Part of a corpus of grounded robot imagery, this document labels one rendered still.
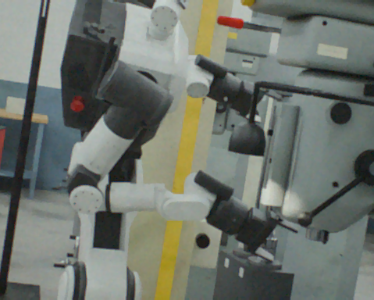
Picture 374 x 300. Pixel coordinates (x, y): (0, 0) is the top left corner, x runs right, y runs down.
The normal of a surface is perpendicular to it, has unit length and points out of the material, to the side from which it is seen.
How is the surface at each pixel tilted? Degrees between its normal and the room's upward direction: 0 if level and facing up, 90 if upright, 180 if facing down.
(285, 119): 90
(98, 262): 61
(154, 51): 35
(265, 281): 90
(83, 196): 117
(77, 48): 124
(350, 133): 90
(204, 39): 90
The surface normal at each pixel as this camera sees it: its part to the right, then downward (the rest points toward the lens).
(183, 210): 0.00, 0.50
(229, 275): -0.91, -0.13
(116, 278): 0.39, -0.39
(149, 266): 0.21, 0.09
